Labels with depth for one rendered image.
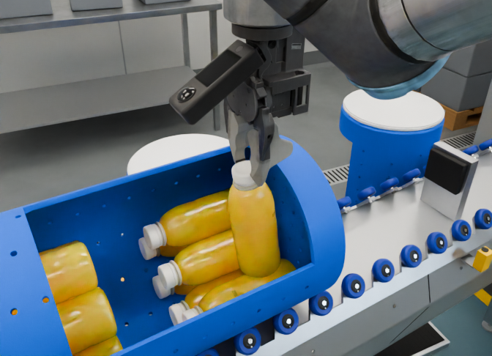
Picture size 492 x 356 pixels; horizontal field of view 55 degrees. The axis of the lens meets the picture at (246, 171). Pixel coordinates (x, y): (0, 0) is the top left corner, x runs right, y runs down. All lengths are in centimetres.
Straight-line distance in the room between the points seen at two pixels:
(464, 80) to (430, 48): 326
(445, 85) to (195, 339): 329
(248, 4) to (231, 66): 7
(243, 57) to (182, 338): 36
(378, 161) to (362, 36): 95
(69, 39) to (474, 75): 294
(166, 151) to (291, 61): 60
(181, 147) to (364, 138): 49
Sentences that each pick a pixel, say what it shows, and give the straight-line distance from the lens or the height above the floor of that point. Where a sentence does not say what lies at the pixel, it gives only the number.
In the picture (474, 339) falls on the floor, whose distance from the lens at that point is 222.
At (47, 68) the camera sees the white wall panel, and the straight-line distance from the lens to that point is 396.
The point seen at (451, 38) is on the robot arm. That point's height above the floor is 150.
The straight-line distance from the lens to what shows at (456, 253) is 109.
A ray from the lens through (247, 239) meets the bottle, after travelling 68.
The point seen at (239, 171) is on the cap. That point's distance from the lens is 64.
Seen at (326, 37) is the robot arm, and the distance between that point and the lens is 42.
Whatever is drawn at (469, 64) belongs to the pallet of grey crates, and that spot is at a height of 50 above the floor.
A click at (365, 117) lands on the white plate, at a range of 132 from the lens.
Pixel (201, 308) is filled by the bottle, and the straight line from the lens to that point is 72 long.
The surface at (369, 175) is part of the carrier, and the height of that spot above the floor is 88.
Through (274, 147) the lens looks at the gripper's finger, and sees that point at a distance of 61.
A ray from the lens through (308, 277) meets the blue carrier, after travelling 71.
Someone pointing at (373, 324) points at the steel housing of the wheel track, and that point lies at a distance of 98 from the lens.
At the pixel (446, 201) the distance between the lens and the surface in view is 116.
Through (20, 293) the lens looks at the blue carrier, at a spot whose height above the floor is 121.
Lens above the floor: 159
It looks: 32 degrees down
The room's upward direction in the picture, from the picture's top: straight up
